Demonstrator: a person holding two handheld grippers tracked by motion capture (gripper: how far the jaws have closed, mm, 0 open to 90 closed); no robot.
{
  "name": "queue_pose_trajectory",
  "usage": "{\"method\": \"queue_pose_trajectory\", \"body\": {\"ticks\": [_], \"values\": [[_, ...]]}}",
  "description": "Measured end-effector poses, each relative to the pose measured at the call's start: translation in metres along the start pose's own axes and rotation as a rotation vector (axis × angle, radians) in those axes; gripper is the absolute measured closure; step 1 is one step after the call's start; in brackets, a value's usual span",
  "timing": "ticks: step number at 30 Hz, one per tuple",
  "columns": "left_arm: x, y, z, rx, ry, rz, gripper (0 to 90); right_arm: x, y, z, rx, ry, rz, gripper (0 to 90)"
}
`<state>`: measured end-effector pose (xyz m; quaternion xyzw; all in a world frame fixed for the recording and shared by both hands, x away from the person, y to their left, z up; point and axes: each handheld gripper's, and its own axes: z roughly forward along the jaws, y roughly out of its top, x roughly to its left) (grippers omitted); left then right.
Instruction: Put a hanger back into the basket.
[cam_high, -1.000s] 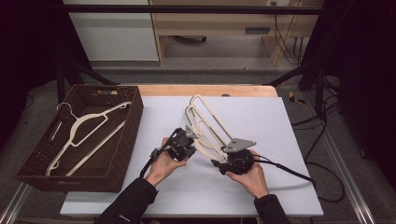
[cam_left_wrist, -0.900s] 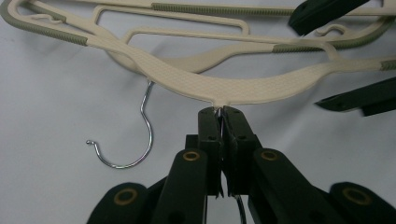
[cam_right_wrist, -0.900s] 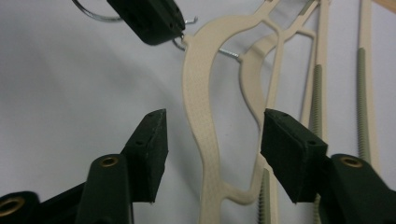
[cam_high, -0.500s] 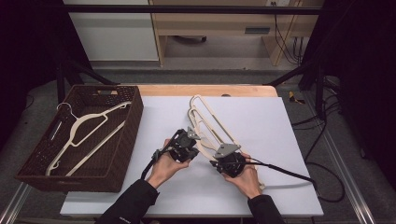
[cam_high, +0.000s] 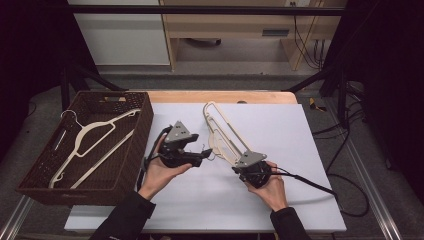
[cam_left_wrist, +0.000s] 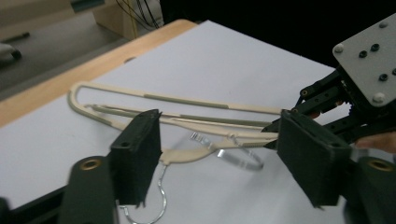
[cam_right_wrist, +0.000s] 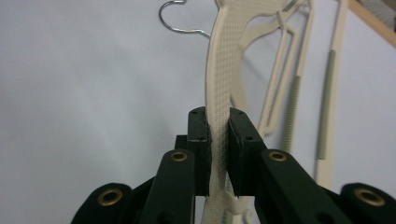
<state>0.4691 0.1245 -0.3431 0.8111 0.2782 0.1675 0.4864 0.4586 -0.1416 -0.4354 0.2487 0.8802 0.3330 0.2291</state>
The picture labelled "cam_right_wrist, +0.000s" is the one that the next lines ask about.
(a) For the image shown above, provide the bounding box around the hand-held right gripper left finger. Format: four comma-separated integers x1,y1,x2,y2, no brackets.
174,105,213,198

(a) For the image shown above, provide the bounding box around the cream plastic clothes hanger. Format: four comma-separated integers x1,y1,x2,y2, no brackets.
200,0,292,224
158,0,350,191

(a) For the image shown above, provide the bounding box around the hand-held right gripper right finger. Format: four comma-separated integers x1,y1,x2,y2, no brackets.
228,106,268,199

